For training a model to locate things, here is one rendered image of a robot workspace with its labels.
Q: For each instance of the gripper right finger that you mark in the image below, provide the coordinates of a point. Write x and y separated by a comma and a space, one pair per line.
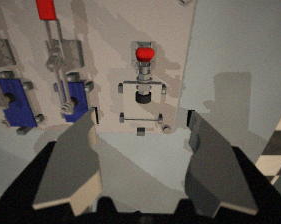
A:
222, 181

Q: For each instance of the grey toggle clamp with red handle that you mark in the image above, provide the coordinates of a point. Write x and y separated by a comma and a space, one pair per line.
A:
6, 59

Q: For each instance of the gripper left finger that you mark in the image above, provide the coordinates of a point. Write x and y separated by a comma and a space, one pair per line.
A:
62, 181

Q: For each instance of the blue rectangular block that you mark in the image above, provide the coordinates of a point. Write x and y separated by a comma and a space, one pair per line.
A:
77, 90

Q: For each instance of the blue rectangular plate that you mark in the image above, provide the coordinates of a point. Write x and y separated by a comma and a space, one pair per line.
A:
21, 112

